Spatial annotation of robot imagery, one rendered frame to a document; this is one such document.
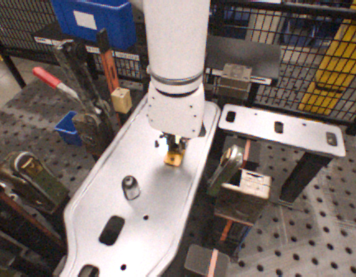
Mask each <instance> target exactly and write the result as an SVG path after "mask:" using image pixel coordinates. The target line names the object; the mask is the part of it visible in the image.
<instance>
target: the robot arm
mask: <svg viewBox="0 0 356 277"><path fill-rule="evenodd" d="M128 1H129V2H130V3H131V4H133V5H134V6H135V7H136V8H137V9H138V10H140V11H141V12H142V13H144V18H145V23H146V35H147V40H148V56H149V65H148V69H147V72H148V73H149V74H151V81H150V83H149V91H148V123H149V125H150V126H151V127H152V128H154V129H155V130H159V131H161V132H162V133H163V136H164V138H166V145H167V147H168V152H171V150H172V146H173V145H174V144H175V142H176V135H179V136H181V138H180V141H179V143H178V153H179V154H180V155H181V154H182V153H183V149H184V150H186V149H187V146H188V141H189V140H190V139H195V138H197V137H205V135H206V133H207V130H206V128H205V126H204V123H203V121H204V111H205V101H204V89H203V83H202V81H203V75H204V57H205V45H206V39H207V27H208V10H209V4H210V0H128Z"/></svg>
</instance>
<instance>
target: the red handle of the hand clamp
mask: <svg viewBox="0 0 356 277"><path fill-rule="evenodd" d="M32 72H33V75H34V76H36V77H37V78H38V79H40V80H41V81H42V82H45V83H47V85H49V86H51V87H52V88H54V89H55V90H58V91H59V92H61V93H62V94H64V95H65V96H67V97H68V98H70V99H72V101H75V102H76V103H77V104H78V105H80V106H82V107H83V104H82V103H81V102H80V100H79V98H78V97H77V94H76V92H75V91H74V90H72V89H71V88H69V87H67V86H66V85H64V84H63V83H62V82H61V81H59V79H57V78H56V77H55V76H53V75H52V74H50V73H48V72H47V71H46V70H44V69H43V68H41V67H38V68H37V67H35V68H34V69H33V70H32ZM83 108H84V107H83ZM94 108H95V109H96V112H97V114H98V115H100V114H101V112H102V110H101V108H98V107H97V106H95V105H94Z"/></svg>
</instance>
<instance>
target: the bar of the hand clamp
mask: <svg viewBox="0 0 356 277"><path fill-rule="evenodd" d="M52 50H53V53H54V54H55V56H56V58H57V60H58V61H59V64H60V65H61V67H62V69H63V70H64V72H65V74H66V76H67V78H68V80H69V81H70V83H71V85H72V87H73V88H74V91H75V92H76V94H77V97H78V98H79V100H80V102H81V103H82V104H83V107H84V108H85V110H86V112H87V113H88V112H89V113H92V114H94V115H96V116H97V118H98V120H99V124H100V123H101V119H100V117H99V115H98V114H97V112H96V109H95V108H94V105H95V106H97V107H98V108H101V110H102V112H101V114H100V115H108V112H107V111H106V108H105V105H104V104H103V103H102V100H101V97H100V96H99V93H98V92H97V89H96V86H95V85H94V82H93V81H92V79H91V76H90V74H89V72H88V70H87V67H86V65H85V64H84V62H83V60H85V59H87V56H88V51H87V47H86V46H85V45H84V44H81V43H77V44H75V42H74V40H63V41H61V42H59V44H57V45H55V46H54V47H52ZM92 103H94V105H93V104H92Z"/></svg>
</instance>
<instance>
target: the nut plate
mask: <svg viewBox="0 0 356 277"><path fill-rule="evenodd" d="M180 138H181V136H179V135H176V142H175V144H174V145H173V146H172V150H171V152H168V149H167V152H166V155H165V157H164V158H163V161H164V162H166V163H168V164H172V165H175V166H179V165H180V163H181V159H182V158H183V155H184V153H185V150H184V149H183V153H182V154H181V155H180V154H179V153H178V143H179V141H180ZM171 158H175V160H174V161H171Z"/></svg>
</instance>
